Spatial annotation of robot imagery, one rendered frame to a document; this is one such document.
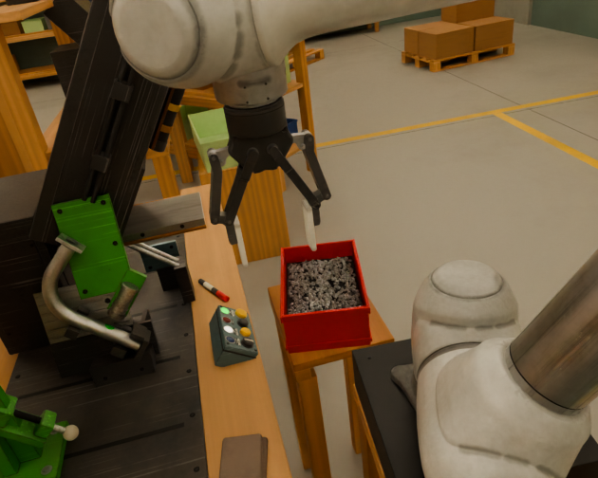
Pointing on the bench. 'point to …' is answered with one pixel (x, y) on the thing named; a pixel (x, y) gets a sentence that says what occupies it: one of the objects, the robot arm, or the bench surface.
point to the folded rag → (244, 457)
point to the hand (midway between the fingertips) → (276, 240)
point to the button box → (223, 356)
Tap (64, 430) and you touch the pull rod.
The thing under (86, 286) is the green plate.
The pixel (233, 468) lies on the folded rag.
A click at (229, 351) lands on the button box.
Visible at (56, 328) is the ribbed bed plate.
